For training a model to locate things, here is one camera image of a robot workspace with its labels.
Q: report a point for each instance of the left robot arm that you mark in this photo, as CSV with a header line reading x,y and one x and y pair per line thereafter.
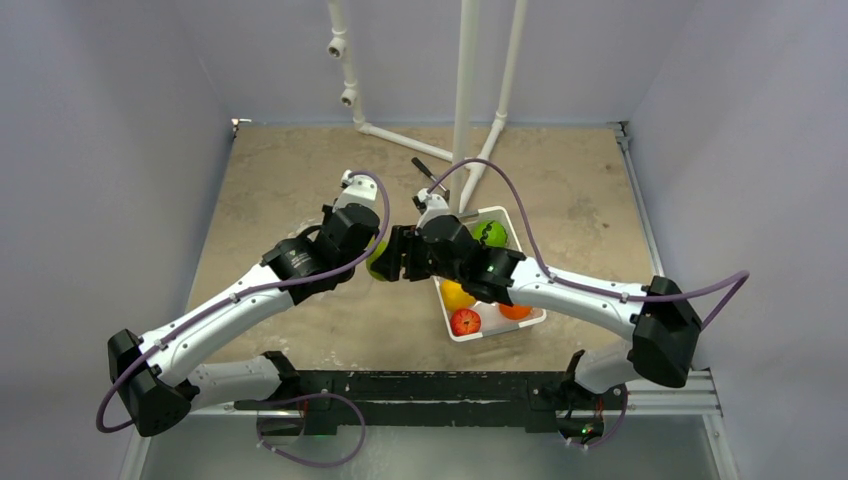
x,y
155,382

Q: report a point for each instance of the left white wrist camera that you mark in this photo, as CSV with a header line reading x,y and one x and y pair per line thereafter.
x,y
357,188

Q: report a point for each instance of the green pear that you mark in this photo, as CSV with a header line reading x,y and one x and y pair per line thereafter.
x,y
376,261

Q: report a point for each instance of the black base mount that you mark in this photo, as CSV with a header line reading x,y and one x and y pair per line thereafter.
x,y
533,401

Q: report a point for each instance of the clear zip top bag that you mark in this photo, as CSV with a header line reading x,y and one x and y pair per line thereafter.
x,y
307,233

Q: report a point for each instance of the black small hammer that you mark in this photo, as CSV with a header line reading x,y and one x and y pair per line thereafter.
x,y
422,167

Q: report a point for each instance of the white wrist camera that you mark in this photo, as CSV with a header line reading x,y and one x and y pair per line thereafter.
x,y
429,205
357,188

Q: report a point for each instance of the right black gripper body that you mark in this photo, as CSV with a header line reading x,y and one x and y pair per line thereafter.
x,y
403,253

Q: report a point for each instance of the yellow lemon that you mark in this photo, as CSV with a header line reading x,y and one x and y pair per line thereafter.
x,y
454,297

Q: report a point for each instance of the orange fruit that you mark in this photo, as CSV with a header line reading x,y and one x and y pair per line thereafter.
x,y
515,312

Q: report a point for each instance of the red apple bottom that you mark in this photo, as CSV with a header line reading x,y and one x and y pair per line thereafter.
x,y
465,322

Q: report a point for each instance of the white pipe frame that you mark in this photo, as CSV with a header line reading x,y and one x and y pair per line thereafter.
x,y
463,181

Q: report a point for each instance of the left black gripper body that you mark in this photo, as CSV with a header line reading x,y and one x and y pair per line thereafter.
x,y
327,210

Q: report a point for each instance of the green striped watermelon ball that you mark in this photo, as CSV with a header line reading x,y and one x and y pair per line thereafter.
x,y
491,233

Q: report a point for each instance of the white plastic tray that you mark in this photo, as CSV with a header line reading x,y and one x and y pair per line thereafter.
x,y
492,320

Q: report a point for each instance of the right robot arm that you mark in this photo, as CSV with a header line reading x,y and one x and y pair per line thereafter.
x,y
658,338

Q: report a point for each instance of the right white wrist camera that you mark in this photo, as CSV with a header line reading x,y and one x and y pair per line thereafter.
x,y
429,205

